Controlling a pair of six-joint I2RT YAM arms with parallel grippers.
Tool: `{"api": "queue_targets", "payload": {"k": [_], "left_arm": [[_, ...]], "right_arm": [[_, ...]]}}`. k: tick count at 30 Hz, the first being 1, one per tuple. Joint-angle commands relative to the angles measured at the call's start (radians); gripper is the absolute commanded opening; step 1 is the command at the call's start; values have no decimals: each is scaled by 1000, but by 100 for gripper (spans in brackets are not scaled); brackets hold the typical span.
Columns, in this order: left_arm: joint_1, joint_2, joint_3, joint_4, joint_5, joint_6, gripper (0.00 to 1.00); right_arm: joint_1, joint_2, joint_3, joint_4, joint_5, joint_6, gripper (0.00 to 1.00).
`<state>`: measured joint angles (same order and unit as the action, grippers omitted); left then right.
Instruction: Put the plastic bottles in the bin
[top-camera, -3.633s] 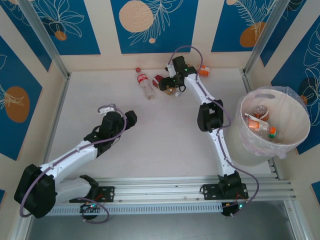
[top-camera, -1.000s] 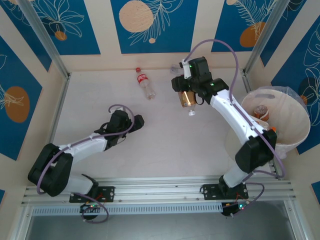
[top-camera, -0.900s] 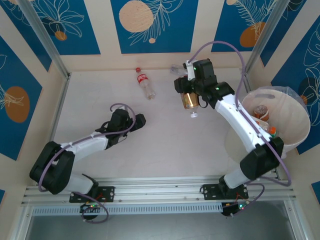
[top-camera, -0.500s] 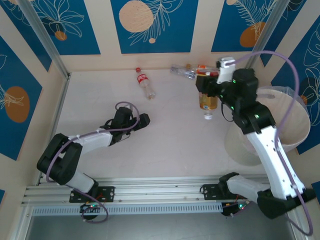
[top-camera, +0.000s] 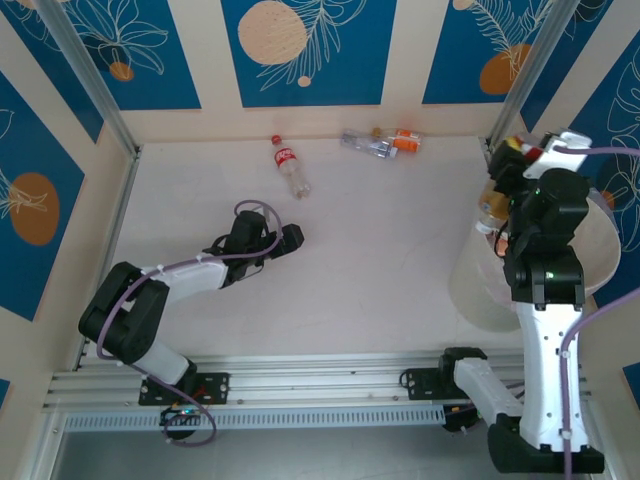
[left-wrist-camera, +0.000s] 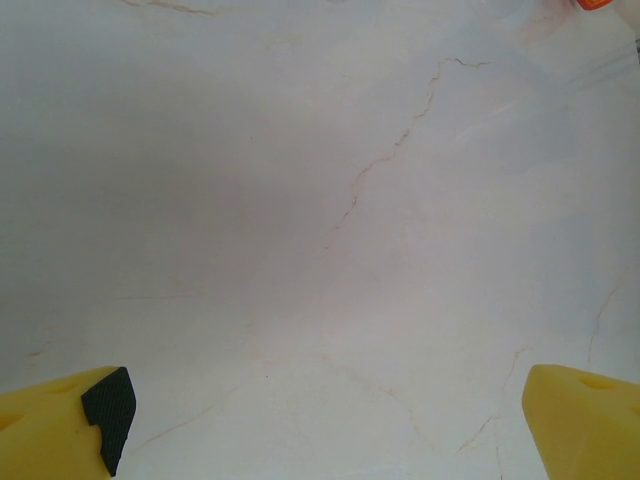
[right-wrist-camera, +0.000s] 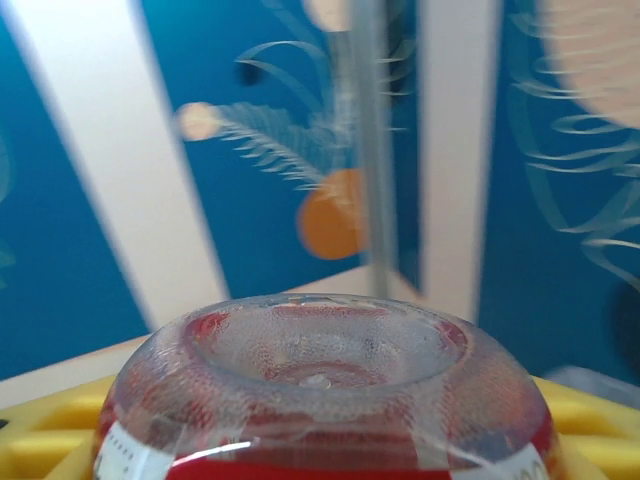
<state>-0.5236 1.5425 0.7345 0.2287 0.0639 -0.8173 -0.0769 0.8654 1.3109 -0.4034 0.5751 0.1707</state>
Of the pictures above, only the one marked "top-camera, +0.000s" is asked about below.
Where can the aluminium frame post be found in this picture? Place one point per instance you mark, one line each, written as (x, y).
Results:
(536, 65)
(42, 450)
(84, 65)

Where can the orange label plastic bottle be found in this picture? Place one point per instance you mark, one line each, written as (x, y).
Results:
(407, 142)

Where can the red label cola bottle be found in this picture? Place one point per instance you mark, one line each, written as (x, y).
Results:
(285, 160)

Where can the aluminium table edge rail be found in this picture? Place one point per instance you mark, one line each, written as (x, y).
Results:
(119, 210)
(485, 150)

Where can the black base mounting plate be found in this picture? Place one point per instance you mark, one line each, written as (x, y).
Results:
(420, 385)
(215, 387)

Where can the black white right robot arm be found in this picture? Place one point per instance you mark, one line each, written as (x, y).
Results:
(545, 375)

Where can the grey metal panel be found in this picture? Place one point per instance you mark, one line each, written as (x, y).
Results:
(325, 457)

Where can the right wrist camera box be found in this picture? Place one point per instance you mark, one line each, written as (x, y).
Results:
(555, 152)

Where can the clear bottle grey blue label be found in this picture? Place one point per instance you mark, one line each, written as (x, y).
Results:
(365, 142)

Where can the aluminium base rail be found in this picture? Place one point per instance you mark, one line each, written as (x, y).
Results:
(325, 380)

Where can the white plastic bin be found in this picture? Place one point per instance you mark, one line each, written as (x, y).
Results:
(467, 300)

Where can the red label amber tea bottle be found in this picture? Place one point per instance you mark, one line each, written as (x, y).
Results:
(492, 205)

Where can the small controller board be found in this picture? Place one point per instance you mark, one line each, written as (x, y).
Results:
(180, 416)
(460, 420)

